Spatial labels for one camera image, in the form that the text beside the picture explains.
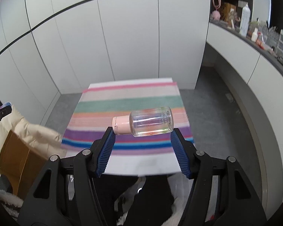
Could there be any purple blue small tube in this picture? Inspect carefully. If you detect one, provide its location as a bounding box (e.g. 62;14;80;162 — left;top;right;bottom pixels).
0;102;12;109

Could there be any clear bottle pink cap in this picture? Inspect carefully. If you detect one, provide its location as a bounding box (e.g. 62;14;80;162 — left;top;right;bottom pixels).
112;107;174;137

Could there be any cream padded chair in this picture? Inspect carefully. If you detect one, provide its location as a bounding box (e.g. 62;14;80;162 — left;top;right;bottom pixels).
0;106;67;159

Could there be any white fluffy slipper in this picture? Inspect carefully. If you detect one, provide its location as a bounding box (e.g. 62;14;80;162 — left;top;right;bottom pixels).
0;190;23;219

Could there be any striped colourful towel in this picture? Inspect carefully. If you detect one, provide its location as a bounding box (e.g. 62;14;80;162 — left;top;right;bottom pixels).
62;82;194;150

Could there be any small white bottle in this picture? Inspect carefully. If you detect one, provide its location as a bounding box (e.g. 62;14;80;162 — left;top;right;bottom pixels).
251;27;258;42

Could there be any tall white spray bottle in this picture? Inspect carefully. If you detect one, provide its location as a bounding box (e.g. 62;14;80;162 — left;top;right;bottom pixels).
239;4;251;37

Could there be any brown cardboard shelf box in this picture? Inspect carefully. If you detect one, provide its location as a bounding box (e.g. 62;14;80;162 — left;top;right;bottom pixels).
218;2;236;21

